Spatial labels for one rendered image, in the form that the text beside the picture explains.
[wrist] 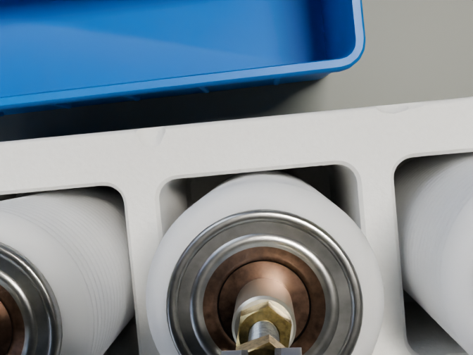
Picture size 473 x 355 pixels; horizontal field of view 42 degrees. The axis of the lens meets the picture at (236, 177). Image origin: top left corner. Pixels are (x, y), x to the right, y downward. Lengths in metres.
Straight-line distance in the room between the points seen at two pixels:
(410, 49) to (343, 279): 0.30
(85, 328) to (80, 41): 0.30
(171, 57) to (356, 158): 0.23
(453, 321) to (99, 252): 0.16
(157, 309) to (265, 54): 0.28
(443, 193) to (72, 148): 0.18
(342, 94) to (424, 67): 0.07
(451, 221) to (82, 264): 0.15
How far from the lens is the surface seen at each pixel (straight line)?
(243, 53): 0.49
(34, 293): 0.26
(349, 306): 0.24
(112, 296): 0.30
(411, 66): 0.51
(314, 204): 0.24
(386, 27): 0.51
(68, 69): 0.51
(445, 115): 0.32
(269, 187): 0.24
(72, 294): 0.26
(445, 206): 0.28
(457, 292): 0.26
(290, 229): 0.24
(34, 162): 0.33
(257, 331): 0.20
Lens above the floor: 0.49
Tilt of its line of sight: 86 degrees down
